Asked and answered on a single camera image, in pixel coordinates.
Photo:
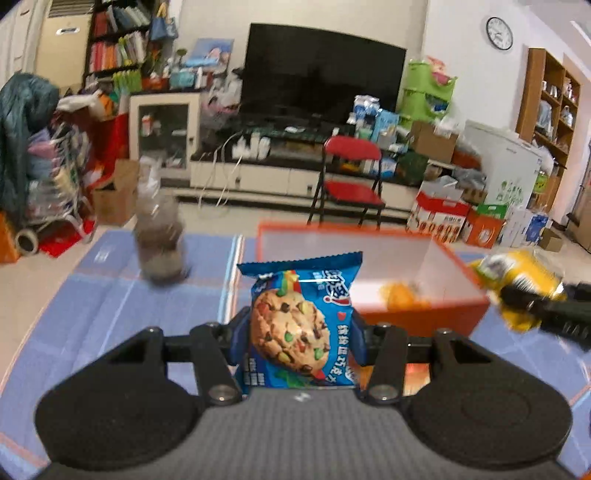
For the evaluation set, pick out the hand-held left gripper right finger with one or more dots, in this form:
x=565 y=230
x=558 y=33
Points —
x=360 y=341

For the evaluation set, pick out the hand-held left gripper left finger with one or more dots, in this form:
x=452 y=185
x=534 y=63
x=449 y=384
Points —
x=240 y=337

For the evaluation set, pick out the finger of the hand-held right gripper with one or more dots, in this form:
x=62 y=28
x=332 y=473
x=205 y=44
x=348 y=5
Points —
x=563 y=321
x=579 y=292

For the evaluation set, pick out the blue cookie packet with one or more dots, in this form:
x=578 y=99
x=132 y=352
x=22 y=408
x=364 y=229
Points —
x=291 y=332

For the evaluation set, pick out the yellow snack packet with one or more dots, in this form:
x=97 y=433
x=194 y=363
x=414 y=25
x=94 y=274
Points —
x=531 y=272

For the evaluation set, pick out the orange cardboard box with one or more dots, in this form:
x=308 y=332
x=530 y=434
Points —
x=438 y=314

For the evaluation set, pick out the orange snack packet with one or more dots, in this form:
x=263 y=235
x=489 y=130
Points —
x=404 y=297

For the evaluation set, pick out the white blue carton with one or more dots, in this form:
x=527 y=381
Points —
x=524 y=228

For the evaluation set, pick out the orange green carton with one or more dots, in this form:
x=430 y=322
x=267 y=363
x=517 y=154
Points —
x=482 y=228

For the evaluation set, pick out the glass jar with brown contents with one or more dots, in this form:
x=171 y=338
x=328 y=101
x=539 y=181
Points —
x=159 y=240

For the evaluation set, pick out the red white gift box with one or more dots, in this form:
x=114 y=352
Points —
x=436 y=221

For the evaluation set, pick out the red folding chair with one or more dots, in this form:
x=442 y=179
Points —
x=353 y=191

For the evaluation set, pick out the white chest freezer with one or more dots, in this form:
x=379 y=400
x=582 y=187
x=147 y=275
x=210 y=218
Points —
x=503 y=161

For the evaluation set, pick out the blue plaid tablecloth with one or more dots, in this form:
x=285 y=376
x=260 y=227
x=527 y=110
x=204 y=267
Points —
x=92 y=300

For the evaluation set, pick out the low television stand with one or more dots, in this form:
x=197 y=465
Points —
x=258 y=177

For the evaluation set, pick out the open cardboard box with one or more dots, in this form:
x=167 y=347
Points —
x=115 y=201

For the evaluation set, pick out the wooden open shelf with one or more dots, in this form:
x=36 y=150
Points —
x=538 y=92

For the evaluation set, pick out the brown cardboard box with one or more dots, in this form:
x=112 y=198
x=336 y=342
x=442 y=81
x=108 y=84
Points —
x=431 y=143

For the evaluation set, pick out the blue white package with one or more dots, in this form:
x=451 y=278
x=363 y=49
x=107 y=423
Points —
x=387 y=127

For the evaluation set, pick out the white glass-door cabinet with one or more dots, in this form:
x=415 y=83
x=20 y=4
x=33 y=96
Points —
x=161 y=129

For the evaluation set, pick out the roll of tape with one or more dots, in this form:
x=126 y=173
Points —
x=26 y=242

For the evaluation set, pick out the metal cart with clothes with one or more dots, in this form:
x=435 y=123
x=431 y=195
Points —
x=55 y=184

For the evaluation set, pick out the green stacked storage bins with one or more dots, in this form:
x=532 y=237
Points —
x=422 y=92

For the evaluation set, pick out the black flat television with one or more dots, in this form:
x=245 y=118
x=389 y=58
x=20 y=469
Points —
x=323 y=74

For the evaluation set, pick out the blue painted picture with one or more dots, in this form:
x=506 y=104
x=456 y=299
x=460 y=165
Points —
x=210 y=53

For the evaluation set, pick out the teal padded coat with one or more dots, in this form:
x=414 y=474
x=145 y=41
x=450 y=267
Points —
x=23 y=138

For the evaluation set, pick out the dark bookshelf with books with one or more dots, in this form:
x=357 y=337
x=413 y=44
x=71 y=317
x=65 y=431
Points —
x=115 y=50

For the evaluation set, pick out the blue tote bag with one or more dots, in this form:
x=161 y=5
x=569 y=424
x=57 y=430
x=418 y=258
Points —
x=164 y=25

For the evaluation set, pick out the beige standing air conditioner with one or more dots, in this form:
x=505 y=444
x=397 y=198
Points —
x=64 y=50

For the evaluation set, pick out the round wall clock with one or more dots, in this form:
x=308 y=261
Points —
x=499 y=33

